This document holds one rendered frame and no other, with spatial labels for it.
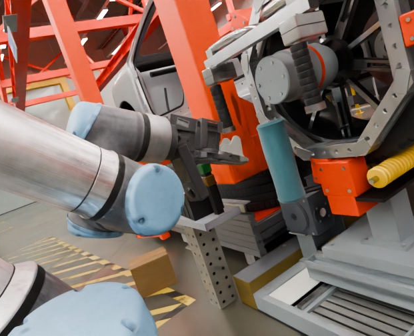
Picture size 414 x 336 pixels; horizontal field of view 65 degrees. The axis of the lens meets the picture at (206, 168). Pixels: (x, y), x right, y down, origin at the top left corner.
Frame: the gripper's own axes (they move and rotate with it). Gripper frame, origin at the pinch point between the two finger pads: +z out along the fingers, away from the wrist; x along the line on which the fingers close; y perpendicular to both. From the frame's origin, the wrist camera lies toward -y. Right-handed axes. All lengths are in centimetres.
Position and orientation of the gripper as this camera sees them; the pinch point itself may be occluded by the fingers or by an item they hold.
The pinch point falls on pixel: (243, 163)
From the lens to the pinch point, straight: 73.7
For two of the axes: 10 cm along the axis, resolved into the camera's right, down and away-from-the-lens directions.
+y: 0.4, -9.9, 1.1
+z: 8.3, 1.0, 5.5
